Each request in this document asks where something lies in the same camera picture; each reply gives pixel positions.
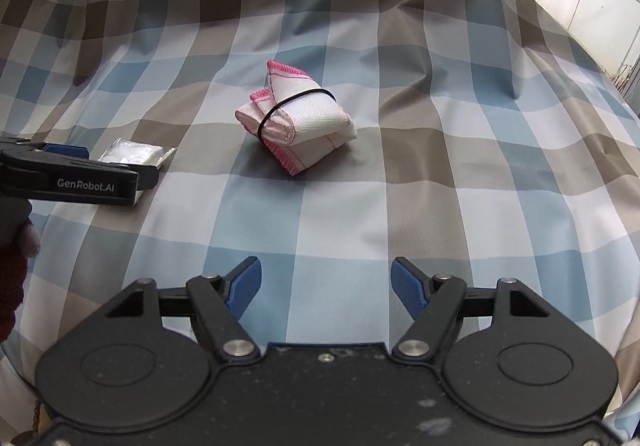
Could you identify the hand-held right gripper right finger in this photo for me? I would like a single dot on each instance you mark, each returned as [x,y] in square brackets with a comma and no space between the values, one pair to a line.
[407,286]

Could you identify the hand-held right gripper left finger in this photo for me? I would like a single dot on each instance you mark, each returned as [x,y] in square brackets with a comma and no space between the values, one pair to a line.
[246,283]

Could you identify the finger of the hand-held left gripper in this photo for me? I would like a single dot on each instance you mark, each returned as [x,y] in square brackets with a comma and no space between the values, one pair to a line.
[146,178]
[65,150]

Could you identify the white plastic packet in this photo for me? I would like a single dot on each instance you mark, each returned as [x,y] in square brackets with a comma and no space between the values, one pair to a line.
[132,153]

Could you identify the pink white cloth bundle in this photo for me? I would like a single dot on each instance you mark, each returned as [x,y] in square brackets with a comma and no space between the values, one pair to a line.
[310,120]

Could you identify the woven basket with fabric liner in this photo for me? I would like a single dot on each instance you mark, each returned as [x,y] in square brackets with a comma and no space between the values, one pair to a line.
[37,413]

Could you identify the blue beige checked tablecloth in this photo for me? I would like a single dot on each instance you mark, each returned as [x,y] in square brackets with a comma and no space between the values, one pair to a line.
[375,206]

